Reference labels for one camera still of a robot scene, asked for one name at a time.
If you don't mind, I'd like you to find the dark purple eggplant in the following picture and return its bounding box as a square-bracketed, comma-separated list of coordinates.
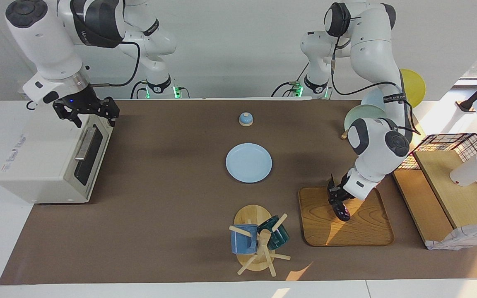
[332, 200, 351, 222]

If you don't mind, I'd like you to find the glass oven door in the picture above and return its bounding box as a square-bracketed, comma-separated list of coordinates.
[72, 114, 114, 196]

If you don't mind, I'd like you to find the small light blue plate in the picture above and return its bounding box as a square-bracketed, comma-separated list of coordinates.
[225, 143, 273, 184]

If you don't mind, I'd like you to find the cream toaster oven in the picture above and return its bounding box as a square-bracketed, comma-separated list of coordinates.
[0, 101, 114, 204]

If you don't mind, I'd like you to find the wooden serving tray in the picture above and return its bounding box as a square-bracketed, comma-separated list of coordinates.
[298, 185, 395, 248]

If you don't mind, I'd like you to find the dark green mug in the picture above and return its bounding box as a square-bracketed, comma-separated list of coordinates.
[257, 215, 290, 250]

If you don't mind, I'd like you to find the mint green plate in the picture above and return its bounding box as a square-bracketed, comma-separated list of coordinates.
[344, 104, 388, 134]

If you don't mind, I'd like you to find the wooden mug tree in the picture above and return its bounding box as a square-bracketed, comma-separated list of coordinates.
[229, 205, 292, 277]

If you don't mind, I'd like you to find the large pale blue plate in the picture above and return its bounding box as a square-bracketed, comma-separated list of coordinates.
[361, 88, 386, 112]

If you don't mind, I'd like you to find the blue mug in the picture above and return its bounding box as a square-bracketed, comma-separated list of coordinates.
[230, 224, 259, 255]

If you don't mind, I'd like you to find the wooden stepped shelf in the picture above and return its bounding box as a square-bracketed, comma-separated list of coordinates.
[391, 150, 477, 249]

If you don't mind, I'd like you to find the brown table mat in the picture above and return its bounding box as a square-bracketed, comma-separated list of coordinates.
[0, 99, 477, 286]

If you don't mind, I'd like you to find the yellow plate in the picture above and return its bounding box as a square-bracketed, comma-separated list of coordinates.
[400, 69, 426, 109]

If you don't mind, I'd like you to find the white marbled fabric liner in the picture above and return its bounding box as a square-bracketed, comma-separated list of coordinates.
[426, 223, 477, 251]

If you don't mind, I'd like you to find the white cup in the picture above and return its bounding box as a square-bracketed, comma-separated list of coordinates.
[449, 140, 477, 187]

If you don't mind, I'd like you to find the black base cable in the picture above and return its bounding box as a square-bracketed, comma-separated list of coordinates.
[130, 80, 190, 100]
[272, 62, 306, 98]

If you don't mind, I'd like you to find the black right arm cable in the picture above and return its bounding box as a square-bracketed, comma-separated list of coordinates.
[91, 40, 141, 89]

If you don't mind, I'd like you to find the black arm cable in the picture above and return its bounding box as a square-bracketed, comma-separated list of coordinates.
[91, 40, 141, 89]
[329, 35, 422, 137]

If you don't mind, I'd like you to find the black wire basket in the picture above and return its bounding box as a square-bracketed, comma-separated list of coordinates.
[391, 133, 477, 220]

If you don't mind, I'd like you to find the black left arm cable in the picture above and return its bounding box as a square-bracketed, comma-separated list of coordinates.
[329, 35, 422, 137]

